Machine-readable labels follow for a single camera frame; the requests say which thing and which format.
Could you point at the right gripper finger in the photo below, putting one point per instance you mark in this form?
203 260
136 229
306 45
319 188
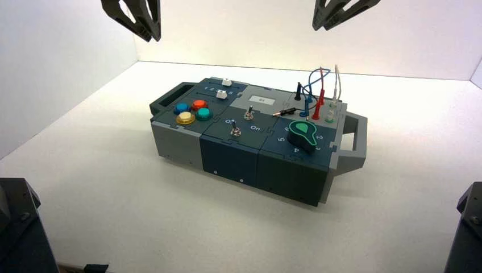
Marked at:
320 15
350 11

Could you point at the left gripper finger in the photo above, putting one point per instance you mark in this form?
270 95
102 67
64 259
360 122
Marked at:
130 20
156 19

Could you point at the blue push button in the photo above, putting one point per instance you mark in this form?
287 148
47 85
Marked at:
182 108

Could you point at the red push button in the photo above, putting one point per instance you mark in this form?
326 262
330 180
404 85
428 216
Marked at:
199 104

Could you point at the yellow push button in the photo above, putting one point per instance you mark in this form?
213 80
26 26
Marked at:
185 118

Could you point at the green push button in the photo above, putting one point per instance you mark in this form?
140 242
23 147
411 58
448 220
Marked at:
204 113

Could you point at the black banana plug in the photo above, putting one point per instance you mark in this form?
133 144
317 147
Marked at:
298 93

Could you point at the white slider knob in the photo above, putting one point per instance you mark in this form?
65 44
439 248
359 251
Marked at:
226 81
221 94

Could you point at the clear plug with green base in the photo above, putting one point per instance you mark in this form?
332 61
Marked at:
329 115

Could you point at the small grey display screen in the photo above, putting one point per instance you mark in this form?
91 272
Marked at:
262 99

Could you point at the black and red plug lead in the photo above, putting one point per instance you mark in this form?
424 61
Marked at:
285 111

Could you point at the black rotary knob green pointer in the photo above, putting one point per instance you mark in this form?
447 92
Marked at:
301 139

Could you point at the metal toggle switch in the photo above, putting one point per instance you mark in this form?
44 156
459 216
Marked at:
235 130
248 114

